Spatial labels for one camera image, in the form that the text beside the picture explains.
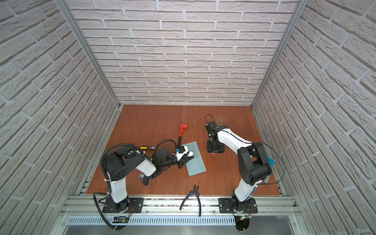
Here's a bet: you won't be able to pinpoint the red black pipe wrench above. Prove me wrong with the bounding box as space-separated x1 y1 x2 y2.
177 124 188 152

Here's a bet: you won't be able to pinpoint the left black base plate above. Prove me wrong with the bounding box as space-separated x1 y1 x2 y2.
102 197 144 213

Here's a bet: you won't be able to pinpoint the white slotted cable duct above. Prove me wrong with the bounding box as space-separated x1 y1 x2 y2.
67 215 236 226

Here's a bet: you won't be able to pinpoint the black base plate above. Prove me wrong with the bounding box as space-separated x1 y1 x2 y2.
218 197 258 214
102 197 144 213

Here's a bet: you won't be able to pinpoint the grey blue work glove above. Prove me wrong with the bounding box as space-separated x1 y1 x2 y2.
267 156 275 167

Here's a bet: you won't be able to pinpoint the blue black pliers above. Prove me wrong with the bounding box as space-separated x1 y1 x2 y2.
179 184 202 217

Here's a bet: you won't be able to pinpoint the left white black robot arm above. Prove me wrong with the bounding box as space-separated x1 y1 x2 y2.
93 139 194 231

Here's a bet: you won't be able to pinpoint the small black clip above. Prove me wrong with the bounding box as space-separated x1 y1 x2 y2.
139 174 151 186

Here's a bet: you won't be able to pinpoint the aluminium frame rail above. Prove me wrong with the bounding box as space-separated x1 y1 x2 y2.
59 194 302 216

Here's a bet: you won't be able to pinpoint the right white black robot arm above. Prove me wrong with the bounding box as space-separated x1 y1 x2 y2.
206 120 275 213

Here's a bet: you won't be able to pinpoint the yellow black screwdriver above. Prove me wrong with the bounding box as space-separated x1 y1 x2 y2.
140 146 156 150

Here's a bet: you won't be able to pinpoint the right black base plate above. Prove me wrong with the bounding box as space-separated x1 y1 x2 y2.
218 197 258 214

